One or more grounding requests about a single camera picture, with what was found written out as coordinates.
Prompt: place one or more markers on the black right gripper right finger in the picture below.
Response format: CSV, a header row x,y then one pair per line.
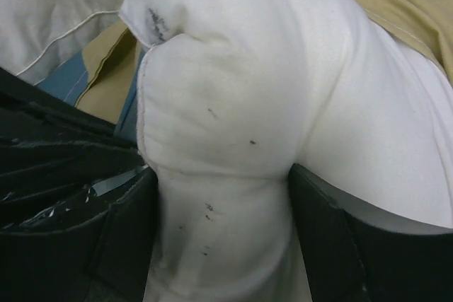
x,y
354,251

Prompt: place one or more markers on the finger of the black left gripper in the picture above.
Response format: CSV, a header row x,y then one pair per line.
x,y
50,149

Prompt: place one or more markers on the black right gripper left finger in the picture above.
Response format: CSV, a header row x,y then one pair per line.
x,y
64,250

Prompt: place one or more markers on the blue beige patchwork pillowcase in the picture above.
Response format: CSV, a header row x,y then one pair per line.
x,y
100,79

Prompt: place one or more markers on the plain white pillow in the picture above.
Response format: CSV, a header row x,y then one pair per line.
x,y
39,35

